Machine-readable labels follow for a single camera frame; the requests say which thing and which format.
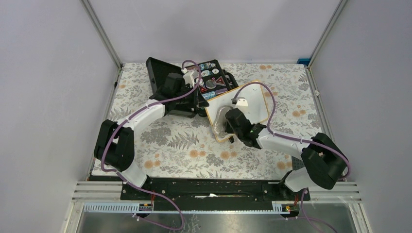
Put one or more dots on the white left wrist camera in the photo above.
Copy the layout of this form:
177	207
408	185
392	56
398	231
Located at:
189	76

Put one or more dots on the silver round dealer button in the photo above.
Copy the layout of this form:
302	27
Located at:
210	84

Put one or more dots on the red triangle card marker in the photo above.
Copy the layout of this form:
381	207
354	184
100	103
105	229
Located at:
220	82

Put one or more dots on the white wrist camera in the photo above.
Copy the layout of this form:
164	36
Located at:
240	102
189	76

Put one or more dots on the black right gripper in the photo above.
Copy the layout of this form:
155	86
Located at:
228	128

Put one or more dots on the yellow framed whiteboard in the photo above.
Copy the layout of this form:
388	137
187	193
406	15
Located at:
248	98

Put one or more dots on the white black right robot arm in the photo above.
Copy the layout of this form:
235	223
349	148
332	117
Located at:
324	163

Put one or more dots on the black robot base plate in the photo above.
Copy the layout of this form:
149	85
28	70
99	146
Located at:
212	194

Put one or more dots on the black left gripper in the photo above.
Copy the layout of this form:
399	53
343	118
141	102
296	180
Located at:
198	101

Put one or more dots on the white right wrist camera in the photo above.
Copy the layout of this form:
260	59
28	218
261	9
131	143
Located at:
240	102

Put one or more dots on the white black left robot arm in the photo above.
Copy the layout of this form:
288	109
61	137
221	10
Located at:
115	144

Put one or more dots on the blue corner bracket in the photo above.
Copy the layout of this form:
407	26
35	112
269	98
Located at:
304	61

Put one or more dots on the black poker chip case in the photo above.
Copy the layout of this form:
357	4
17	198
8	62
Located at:
207	70

